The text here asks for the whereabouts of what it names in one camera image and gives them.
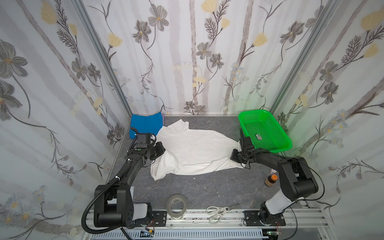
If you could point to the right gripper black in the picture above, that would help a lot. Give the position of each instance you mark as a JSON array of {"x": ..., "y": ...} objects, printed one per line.
[{"x": 241, "y": 154}]

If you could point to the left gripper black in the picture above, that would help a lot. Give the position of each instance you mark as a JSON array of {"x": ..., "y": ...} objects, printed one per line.
[{"x": 156, "y": 150}]

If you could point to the white t-shirt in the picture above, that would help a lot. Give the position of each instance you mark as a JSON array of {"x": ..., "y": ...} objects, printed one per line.
[{"x": 192, "y": 152}]

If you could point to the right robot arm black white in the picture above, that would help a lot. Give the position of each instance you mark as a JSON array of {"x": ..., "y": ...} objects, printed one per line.
[{"x": 296, "y": 178}]

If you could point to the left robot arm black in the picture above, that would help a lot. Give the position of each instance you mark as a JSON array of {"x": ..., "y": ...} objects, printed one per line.
[{"x": 113, "y": 207}]

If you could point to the folded blue t-shirt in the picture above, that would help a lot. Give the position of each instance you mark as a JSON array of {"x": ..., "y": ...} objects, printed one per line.
[{"x": 147, "y": 124}]

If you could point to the green plastic laundry basket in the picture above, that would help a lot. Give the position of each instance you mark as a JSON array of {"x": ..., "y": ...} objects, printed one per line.
[{"x": 264, "y": 131}]

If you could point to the brown bottle orange cap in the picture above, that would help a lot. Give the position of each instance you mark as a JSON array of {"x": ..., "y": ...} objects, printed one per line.
[{"x": 271, "y": 180}]

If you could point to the roll of clear tape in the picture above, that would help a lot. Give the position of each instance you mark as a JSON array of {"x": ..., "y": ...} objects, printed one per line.
[{"x": 176, "y": 207}]

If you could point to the white handled scissors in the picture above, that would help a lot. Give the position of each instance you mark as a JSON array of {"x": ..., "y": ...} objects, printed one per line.
[{"x": 217, "y": 213}]

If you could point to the white slotted cable duct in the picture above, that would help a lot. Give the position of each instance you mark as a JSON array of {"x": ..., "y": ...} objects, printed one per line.
[{"x": 202, "y": 234}]

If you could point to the aluminium corner wall profile left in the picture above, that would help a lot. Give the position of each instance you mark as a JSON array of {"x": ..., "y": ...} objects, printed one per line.
[{"x": 101, "y": 53}]

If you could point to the aluminium corner wall profile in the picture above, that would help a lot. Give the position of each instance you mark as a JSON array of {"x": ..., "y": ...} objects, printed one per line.
[
  {"x": 101, "y": 53},
  {"x": 318, "y": 29}
]

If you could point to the aluminium corner wall profile right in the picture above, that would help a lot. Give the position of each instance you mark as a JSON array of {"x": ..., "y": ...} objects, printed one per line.
[{"x": 318, "y": 29}]

